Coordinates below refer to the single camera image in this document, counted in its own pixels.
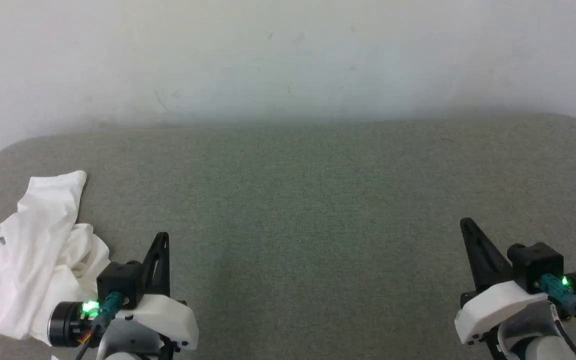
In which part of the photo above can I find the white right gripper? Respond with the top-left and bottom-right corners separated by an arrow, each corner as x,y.
455,217 -> 552,346

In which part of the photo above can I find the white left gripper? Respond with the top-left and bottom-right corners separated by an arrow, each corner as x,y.
111,231 -> 200,352

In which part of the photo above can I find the white long-sleeve shirt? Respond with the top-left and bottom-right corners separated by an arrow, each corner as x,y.
0,170 -> 112,346

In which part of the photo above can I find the right arm teal-plug cable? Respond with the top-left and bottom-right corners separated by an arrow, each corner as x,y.
538,272 -> 576,335

